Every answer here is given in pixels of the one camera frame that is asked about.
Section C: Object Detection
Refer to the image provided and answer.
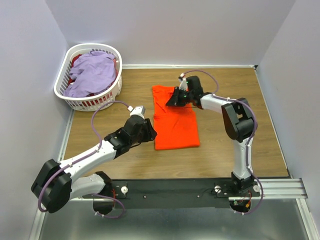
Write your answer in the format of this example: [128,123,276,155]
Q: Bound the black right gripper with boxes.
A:
[164,87,192,108]

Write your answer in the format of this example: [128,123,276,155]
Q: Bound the orange t-shirt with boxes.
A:
[152,85,200,151]

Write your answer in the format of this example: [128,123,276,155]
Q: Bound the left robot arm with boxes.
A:
[31,115,157,213]

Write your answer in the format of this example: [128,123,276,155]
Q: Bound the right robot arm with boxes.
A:
[166,73,258,196]

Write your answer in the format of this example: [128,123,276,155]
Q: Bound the white plastic laundry basket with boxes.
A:
[53,43,123,112]

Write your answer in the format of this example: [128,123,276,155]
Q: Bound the lavender t-shirt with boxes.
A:
[63,49,118,98]

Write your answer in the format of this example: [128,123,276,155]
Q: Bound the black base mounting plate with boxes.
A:
[97,178,260,209]

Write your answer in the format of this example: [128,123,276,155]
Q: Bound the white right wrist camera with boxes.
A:
[178,73,188,91]

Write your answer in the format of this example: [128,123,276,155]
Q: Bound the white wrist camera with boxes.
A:
[127,105,146,119]
[178,73,188,91]

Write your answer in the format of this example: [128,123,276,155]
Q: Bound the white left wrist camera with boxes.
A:
[127,105,146,119]

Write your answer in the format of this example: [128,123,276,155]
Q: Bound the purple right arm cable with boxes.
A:
[181,69,264,216]

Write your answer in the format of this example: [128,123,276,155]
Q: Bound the aluminium frame rail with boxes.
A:
[34,175,320,240]

